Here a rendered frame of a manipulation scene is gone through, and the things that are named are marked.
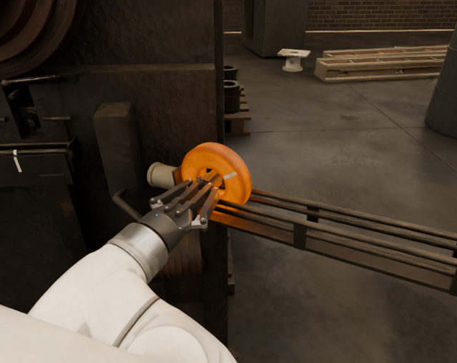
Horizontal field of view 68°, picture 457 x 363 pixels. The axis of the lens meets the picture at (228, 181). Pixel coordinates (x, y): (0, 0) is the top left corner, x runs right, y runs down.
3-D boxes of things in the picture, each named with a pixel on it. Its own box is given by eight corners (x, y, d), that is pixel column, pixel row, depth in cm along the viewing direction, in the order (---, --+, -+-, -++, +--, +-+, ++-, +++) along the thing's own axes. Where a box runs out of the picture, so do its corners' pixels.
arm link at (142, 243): (152, 294, 53) (176, 268, 57) (141, 256, 47) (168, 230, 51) (112, 272, 57) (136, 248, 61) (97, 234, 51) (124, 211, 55)
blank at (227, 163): (214, 213, 78) (206, 221, 76) (178, 156, 75) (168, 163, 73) (265, 197, 68) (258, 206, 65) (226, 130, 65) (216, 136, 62)
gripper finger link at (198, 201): (172, 212, 59) (178, 214, 58) (209, 178, 66) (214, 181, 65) (175, 228, 61) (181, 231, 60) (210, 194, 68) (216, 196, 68)
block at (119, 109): (119, 181, 97) (101, 99, 84) (147, 179, 97) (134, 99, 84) (110, 202, 88) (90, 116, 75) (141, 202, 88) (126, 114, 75)
